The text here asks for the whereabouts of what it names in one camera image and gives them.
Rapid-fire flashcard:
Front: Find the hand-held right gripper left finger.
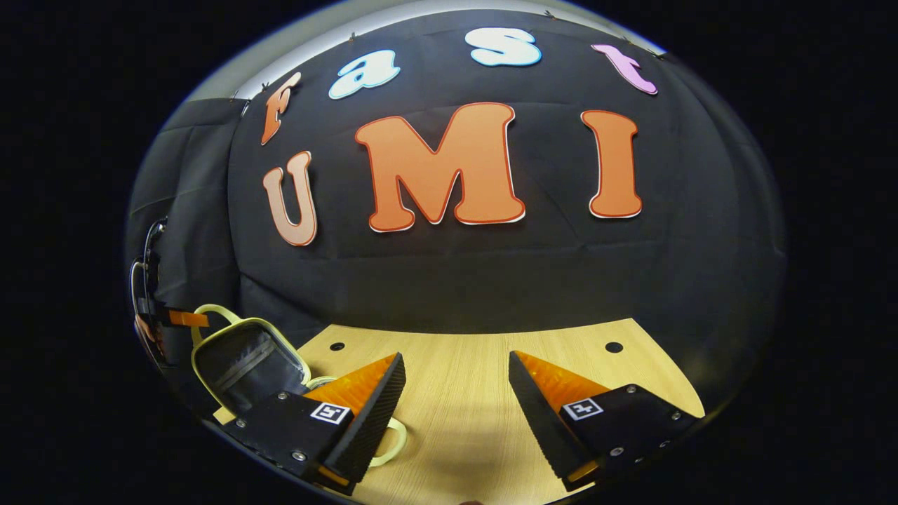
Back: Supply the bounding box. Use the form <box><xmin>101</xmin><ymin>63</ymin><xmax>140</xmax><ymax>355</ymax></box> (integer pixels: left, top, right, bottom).
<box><xmin>223</xmin><ymin>353</ymin><xmax>408</xmax><ymax>495</ymax></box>

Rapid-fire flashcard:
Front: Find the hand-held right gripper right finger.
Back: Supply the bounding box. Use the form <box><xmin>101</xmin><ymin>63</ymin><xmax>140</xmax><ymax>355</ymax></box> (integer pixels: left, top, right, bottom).
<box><xmin>509</xmin><ymin>351</ymin><xmax>702</xmax><ymax>492</ymax></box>

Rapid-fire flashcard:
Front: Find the black backdrop cloth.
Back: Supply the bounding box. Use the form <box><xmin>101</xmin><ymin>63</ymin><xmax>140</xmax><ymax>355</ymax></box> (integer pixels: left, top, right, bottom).
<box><xmin>126</xmin><ymin>7</ymin><xmax>786</xmax><ymax>415</ymax></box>

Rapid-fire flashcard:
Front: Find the white cable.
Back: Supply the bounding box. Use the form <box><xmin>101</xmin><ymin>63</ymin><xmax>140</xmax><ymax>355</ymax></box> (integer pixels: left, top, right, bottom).
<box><xmin>130</xmin><ymin>261</ymin><xmax>149</xmax><ymax>313</ymax></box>

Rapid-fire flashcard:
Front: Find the black cable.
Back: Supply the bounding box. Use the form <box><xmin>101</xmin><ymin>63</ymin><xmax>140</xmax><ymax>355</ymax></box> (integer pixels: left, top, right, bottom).
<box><xmin>142</xmin><ymin>219</ymin><xmax>169</xmax><ymax>295</ymax></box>

